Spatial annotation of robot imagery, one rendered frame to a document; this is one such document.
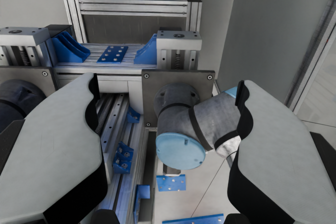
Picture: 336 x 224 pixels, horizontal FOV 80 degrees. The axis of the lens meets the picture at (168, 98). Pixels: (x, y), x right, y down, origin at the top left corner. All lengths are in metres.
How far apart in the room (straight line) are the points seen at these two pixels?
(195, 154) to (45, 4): 1.59
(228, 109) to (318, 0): 0.49
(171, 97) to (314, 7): 0.53
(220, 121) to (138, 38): 1.10
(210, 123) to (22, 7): 1.70
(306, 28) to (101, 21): 1.14
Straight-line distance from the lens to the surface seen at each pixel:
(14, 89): 0.73
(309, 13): 0.84
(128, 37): 1.46
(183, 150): 0.47
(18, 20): 1.97
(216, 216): 3.56
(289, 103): 0.84
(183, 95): 0.58
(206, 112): 0.46
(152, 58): 0.74
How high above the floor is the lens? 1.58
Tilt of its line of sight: 57 degrees down
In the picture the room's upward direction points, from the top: 180 degrees counter-clockwise
